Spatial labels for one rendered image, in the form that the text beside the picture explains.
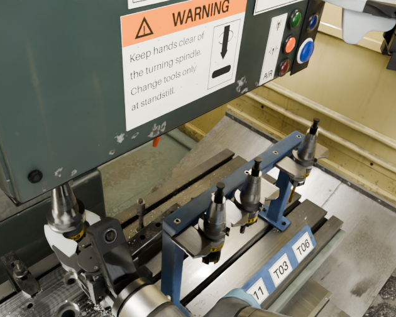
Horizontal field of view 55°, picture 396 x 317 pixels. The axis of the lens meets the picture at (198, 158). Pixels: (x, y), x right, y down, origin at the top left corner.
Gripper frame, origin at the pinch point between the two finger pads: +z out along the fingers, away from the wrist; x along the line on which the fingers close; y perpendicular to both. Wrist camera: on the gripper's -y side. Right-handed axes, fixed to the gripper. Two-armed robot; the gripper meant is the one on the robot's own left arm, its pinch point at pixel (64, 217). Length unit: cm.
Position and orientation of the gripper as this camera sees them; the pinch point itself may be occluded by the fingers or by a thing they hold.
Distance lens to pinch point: 71.5
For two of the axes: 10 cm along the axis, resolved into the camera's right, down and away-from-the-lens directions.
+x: 7.0, -4.1, 5.8
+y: -0.8, 7.7, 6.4
